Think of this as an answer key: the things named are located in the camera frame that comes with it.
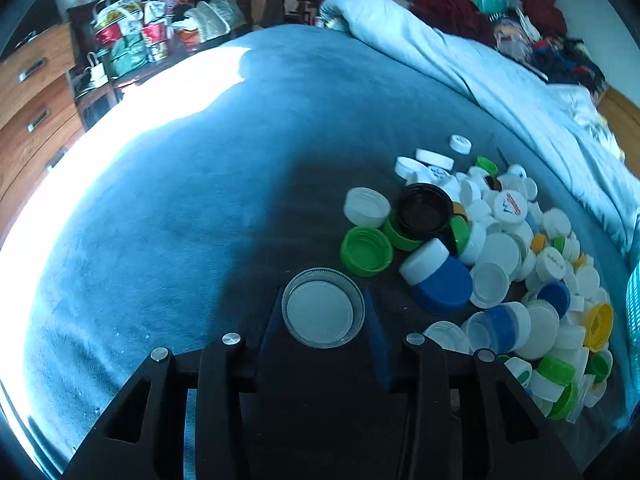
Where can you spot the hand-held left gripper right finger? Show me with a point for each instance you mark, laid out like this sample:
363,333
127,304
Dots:
377,340

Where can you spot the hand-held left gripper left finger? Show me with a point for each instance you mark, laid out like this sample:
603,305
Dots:
272,315

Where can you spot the large translucent jar lid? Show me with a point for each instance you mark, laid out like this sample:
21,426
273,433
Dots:
322,310

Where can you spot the pile of plastic bottle caps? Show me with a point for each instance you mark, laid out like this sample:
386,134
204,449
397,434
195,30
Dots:
495,255

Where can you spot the light blue perforated basket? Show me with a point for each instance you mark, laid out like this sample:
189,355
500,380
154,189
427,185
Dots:
634,300

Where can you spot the blue bed sheet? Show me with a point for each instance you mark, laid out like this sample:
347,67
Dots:
175,210

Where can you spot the light blue duvet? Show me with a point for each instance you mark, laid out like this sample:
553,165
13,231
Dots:
450,50

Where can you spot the small white bag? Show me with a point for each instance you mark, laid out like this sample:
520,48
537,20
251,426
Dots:
96,72

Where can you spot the colourful shopping bags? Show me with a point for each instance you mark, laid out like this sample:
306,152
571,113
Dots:
125,45

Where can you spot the heap of clothes and bags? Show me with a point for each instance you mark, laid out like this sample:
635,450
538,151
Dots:
200,15

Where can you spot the dark chair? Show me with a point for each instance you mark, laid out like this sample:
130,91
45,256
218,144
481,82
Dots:
275,5

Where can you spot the white duvet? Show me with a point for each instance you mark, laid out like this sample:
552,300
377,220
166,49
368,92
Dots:
580,105

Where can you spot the wooden dresser with drawers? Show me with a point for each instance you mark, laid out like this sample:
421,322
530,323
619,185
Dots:
35,110

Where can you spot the wooden headboard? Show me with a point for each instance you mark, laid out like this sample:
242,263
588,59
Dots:
622,115

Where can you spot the heap of dark clothes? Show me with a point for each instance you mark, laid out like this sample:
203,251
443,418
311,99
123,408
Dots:
550,55

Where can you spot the dark red blanket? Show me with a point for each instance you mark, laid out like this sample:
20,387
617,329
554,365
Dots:
450,10

